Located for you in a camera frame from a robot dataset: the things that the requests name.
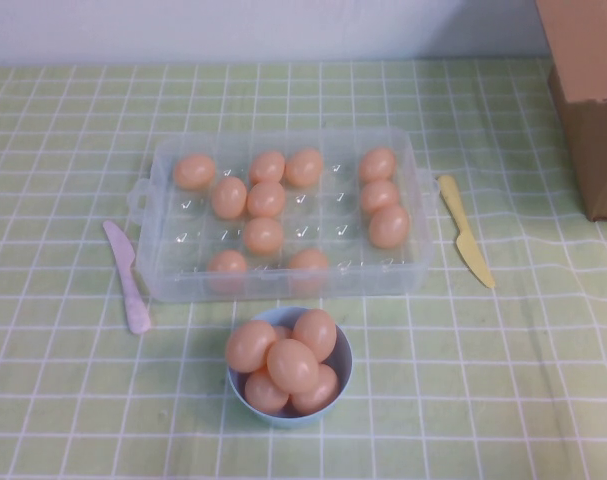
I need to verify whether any clear plastic egg box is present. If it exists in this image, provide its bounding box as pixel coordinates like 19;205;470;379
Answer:
127;127;440;305

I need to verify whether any brown cardboard box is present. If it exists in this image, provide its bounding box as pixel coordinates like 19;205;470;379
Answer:
534;0;607;224

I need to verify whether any yellow plastic knife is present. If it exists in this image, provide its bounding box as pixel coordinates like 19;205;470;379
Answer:
436;174;497;290

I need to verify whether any pale pink plastic knife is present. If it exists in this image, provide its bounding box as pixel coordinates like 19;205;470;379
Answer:
101;220;153;335

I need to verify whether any light blue bowl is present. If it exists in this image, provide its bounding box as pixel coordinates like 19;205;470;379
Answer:
226;306;354;429

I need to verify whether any green checked tablecloth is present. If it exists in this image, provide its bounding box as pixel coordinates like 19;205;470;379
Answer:
0;59;607;480

